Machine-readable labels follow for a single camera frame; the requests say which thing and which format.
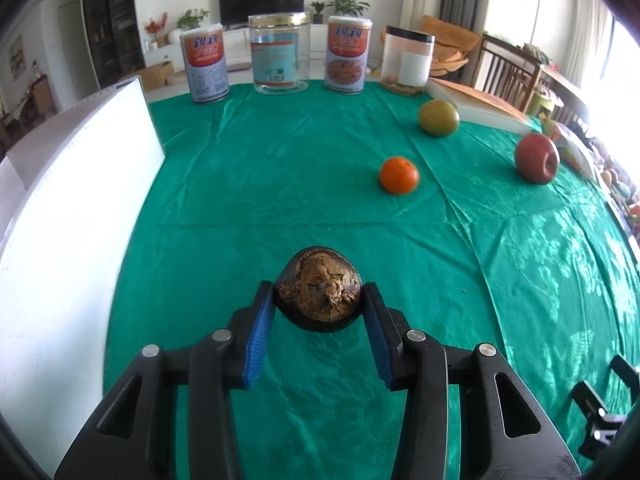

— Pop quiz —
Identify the clear jar with gold lid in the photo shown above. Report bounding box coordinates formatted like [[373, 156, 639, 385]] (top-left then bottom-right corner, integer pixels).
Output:
[[248, 12, 312, 96]]

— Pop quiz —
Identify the left red-labelled can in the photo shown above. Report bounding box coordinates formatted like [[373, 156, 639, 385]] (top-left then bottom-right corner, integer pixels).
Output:
[[179, 28, 231, 106]]

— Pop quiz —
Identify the white flat box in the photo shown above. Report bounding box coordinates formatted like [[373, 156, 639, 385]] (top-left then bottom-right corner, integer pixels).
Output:
[[427, 77, 534, 136]]

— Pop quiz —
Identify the pile of assorted fruit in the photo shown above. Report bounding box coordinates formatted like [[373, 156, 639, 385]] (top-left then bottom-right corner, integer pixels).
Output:
[[590, 140, 640, 223]]

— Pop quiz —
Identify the green patterned tablecloth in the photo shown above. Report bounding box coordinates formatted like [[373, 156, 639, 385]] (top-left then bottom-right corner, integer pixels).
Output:
[[102, 77, 640, 480]]

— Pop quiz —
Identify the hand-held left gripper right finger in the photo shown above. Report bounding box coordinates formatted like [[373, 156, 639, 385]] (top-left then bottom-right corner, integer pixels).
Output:
[[361, 282, 583, 480]]

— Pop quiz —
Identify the dark brown cracked avocado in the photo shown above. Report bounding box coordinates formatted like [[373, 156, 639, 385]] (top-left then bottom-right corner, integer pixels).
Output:
[[274, 245, 362, 334]]

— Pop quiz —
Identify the leafy potted plant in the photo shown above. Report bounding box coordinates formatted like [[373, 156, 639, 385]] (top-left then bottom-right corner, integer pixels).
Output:
[[326, 0, 371, 17]]

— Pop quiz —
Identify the colourful snack packet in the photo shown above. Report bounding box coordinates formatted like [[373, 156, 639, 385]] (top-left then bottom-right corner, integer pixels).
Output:
[[542, 117, 602, 182]]

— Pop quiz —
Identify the cardboard box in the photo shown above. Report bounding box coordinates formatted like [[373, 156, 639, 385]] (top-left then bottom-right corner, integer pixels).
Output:
[[134, 61, 174, 92]]

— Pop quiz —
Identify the green potted plant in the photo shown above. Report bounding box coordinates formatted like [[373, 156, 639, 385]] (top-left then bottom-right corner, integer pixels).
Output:
[[175, 8, 210, 31]]

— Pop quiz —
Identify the clear jar with black lid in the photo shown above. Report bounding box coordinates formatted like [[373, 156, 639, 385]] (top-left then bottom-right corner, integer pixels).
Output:
[[380, 26, 436, 97]]

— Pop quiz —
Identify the framed wall picture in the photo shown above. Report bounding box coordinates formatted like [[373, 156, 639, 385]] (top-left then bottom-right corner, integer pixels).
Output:
[[7, 35, 27, 82]]

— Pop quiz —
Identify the orange cushion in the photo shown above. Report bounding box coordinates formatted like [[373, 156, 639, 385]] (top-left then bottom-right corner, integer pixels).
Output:
[[419, 15, 482, 74]]

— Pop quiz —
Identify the white board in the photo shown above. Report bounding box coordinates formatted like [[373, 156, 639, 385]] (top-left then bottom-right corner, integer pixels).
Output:
[[0, 76, 167, 478]]

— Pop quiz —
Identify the red flower arrangement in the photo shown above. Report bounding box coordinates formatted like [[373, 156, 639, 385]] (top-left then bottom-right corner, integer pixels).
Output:
[[144, 12, 169, 49]]

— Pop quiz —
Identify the red apple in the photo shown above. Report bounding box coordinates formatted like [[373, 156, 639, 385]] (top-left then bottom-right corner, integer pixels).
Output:
[[514, 133, 561, 185]]

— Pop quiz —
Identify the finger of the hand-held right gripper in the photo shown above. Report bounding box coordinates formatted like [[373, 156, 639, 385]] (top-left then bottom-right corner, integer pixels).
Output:
[[609, 354, 640, 397], [570, 381, 629, 461]]

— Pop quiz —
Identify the small green orange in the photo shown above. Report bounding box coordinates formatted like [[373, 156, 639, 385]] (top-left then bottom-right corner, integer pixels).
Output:
[[418, 100, 460, 138]]

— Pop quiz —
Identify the black television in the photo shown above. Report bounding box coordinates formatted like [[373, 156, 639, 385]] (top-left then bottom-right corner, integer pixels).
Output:
[[218, 0, 306, 29]]

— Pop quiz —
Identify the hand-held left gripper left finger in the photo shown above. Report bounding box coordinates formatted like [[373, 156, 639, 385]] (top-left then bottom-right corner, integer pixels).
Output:
[[54, 281, 276, 480]]

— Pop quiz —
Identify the orange tangerine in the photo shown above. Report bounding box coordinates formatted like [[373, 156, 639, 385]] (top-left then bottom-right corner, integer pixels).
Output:
[[378, 156, 420, 196]]

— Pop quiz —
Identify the wooden chair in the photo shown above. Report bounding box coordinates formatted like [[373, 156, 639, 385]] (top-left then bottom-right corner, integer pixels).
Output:
[[472, 35, 544, 112]]

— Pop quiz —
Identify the dark display cabinet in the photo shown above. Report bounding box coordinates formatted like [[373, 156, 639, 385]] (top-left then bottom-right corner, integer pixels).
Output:
[[81, 0, 147, 89]]

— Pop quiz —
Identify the white television cabinet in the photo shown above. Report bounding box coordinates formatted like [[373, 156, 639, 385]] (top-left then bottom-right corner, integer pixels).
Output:
[[144, 22, 387, 86]]

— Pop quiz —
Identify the food print can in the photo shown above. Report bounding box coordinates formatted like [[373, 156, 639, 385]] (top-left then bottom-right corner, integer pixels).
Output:
[[324, 16, 374, 95]]

